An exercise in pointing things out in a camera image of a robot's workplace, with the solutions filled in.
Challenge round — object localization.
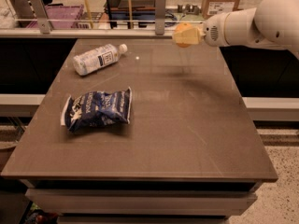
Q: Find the metal railing post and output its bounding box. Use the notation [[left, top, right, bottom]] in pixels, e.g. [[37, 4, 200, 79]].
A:
[[30, 0, 51, 34], [155, 0, 166, 35]]

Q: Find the orange and blue cart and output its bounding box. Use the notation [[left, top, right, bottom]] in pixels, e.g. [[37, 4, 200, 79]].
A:
[[104, 0, 156, 27]]

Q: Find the glass railing panel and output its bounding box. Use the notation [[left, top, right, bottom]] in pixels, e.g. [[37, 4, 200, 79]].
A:
[[0, 16, 204, 30]]

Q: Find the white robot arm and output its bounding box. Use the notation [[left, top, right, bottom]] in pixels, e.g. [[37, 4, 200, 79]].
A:
[[172, 0, 299, 59]]

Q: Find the blue chip bag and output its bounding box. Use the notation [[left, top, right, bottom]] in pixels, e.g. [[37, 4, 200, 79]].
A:
[[60, 88, 132, 133]]

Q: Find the orange fruit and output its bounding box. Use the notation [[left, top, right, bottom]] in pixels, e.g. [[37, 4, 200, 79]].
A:
[[173, 23, 193, 48]]

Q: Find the middle metal railing post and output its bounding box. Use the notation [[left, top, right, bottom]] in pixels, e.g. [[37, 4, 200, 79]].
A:
[[155, 0, 166, 35]]

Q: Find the clear plastic water bottle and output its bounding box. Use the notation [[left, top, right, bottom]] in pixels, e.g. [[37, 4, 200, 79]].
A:
[[73, 44, 128, 76]]

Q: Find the left metal railing post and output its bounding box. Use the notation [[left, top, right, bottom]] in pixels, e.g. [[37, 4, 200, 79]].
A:
[[30, 0, 51, 34]]

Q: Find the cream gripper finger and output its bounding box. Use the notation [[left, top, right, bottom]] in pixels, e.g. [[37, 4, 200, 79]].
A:
[[172, 25, 205, 46]]

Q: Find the yellow pole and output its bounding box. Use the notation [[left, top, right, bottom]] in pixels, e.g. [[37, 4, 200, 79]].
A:
[[84, 0, 93, 29]]

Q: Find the purple plastic crate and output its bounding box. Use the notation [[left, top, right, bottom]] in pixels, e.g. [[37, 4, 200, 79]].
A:
[[25, 4, 86, 30]]

